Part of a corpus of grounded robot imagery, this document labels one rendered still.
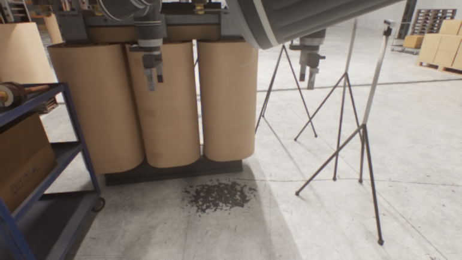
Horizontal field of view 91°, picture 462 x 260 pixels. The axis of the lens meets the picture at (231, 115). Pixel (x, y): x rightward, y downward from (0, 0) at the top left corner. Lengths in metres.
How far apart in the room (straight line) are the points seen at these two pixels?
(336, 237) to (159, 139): 1.29
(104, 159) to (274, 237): 1.23
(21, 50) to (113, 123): 2.27
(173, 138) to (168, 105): 0.25
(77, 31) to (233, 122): 1.08
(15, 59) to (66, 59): 2.16
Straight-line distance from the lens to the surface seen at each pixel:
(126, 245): 1.67
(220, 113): 1.59
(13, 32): 3.75
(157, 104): 1.57
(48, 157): 1.50
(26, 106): 1.29
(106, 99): 1.63
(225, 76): 1.51
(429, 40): 7.18
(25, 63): 3.79
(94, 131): 1.75
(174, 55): 1.48
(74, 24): 1.62
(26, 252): 1.35
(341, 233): 1.73
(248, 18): 0.29
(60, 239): 1.70
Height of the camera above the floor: 1.25
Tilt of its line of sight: 24 degrees down
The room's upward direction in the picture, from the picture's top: 1 degrees counter-clockwise
